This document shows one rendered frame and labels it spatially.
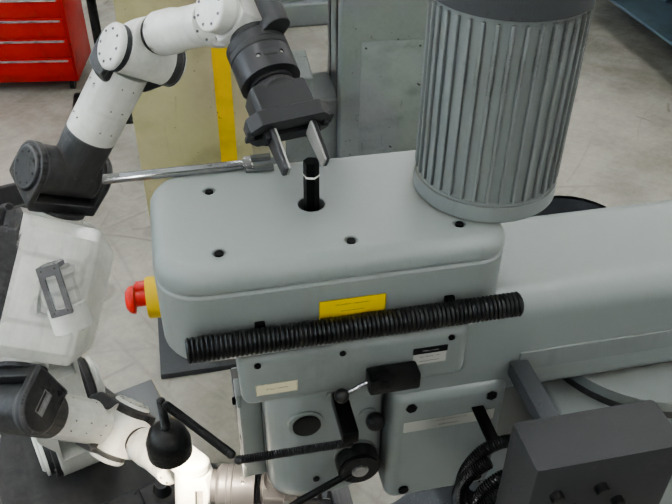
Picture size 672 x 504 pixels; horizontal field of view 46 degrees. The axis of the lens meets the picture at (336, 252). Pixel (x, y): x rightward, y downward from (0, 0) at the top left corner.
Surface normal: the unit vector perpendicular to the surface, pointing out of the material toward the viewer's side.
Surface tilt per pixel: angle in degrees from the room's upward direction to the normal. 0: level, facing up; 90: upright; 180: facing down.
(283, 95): 30
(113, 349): 0
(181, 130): 90
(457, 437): 90
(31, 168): 61
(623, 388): 0
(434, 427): 90
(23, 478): 0
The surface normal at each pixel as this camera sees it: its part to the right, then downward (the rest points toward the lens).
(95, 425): 0.83, 0.33
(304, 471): 0.11, 0.61
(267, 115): 0.22, -0.41
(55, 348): 0.44, 0.04
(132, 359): 0.01, -0.79
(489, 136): -0.22, 0.59
